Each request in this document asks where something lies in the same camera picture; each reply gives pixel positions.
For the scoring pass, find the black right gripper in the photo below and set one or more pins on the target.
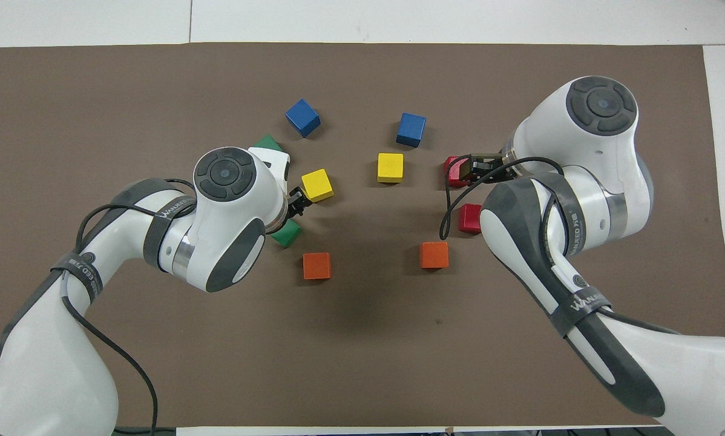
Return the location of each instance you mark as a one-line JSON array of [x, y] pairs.
[[501, 168]]

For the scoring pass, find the red wooden cube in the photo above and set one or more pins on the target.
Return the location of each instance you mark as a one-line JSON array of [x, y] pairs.
[[469, 218], [453, 175]]

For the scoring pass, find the green wooden cube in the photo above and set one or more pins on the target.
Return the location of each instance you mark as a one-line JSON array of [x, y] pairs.
[[269, 143], [288, 235]]

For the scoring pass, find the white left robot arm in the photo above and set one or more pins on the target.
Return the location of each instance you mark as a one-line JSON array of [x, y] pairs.
[[36, 363]]

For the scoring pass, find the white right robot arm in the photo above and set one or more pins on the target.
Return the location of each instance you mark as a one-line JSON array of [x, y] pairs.
[[580, 133]]

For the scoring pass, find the yellow wooden cube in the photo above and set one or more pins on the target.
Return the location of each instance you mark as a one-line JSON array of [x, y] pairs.
[[317, 184], [390, 167]]

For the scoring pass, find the orange wooden cube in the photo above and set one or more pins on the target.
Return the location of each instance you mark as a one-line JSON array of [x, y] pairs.
[[434, 255], [317, 266]]

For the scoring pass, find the blue wooden cube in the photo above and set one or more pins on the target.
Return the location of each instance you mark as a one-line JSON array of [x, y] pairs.
[[411, 129], [302, 117]]

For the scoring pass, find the brown paper mat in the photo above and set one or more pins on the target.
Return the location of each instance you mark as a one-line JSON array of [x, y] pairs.
[[362, 363]]

